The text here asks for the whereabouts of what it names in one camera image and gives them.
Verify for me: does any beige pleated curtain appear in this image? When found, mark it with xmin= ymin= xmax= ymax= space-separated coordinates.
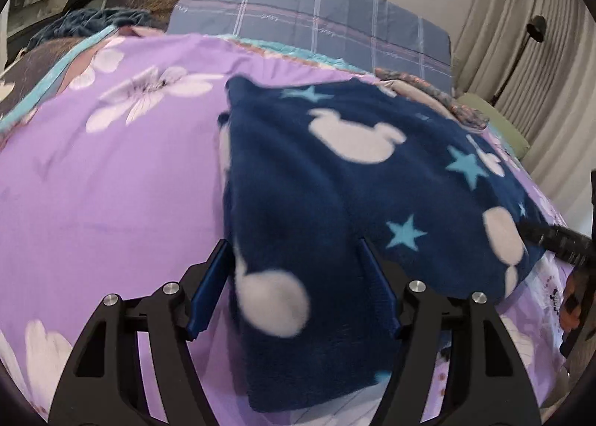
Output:
xmin=453 ymin=0 xmax=595 ymax=231

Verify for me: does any dark deer print quilt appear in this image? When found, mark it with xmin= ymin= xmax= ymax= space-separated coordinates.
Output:
xmin=1 ymin=0 xmax=179 ymax=117

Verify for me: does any dark teal fuzzy blanket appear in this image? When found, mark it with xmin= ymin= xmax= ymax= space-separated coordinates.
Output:
xmin=26 ymin=7 xmax=153 ymax=51

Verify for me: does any navy star fleece baby jacket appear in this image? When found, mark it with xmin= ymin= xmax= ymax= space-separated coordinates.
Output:
xmin=220 ymin=76 xmax=545 ymax=413

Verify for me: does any green pillow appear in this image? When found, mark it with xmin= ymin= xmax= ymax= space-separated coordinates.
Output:
xmin=457 ymin=93 xmax=530 ymax=160

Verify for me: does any purple floral bed sheet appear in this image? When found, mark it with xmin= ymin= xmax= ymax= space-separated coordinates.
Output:
xmin=0 ymin=32 xmax=579 ymax=426

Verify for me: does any folded floral clothes stack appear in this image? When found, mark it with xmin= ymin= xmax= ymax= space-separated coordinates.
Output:
xmin=374 ymin=68 xmax=490 ymax=133

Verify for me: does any blue plaid pillow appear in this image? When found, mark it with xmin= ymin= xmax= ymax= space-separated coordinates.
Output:
xmin=168 ymin=0 xmax=451 ymax=92

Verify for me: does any person right hand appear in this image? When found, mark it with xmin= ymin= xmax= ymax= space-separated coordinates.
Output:
xmin=557 ymin=274 xmax=583 ymax=331

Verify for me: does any black floor lamp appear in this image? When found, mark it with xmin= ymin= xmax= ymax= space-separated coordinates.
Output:
xmin=491 ymin=15 xmax=549 ymax=107

